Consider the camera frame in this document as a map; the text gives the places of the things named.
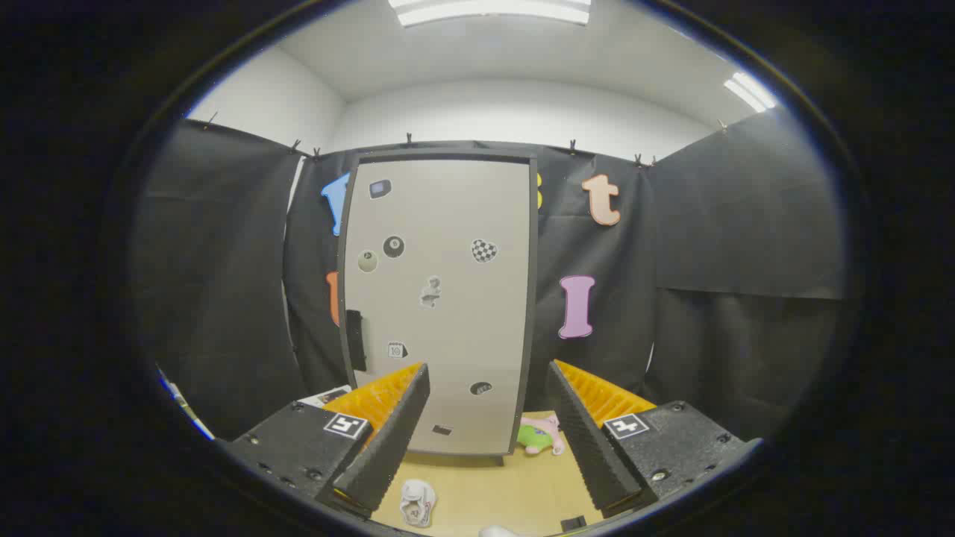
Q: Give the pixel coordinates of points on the pink and green plush toy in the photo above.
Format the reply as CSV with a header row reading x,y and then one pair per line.
x,y
541,436

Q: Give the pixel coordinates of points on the white slipper shoe red print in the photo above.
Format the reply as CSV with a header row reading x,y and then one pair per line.
x,y
418,501

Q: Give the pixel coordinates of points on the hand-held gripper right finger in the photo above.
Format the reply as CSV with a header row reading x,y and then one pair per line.
x,y
589,440

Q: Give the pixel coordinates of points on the ceiling light panel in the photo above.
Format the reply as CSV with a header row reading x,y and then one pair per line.
x,y
492,13
750,91

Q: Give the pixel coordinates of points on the dark grey shoe cabinet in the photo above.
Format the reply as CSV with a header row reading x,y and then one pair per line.
x,y
533,298

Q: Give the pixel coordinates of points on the white spine book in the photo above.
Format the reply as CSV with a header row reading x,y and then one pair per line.
x,y
326,395

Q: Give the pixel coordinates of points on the black backdrop cloth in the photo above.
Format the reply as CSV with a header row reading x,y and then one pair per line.
x,y
224,261

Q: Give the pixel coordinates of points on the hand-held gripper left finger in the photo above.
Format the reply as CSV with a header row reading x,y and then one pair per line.
x,y
388,440

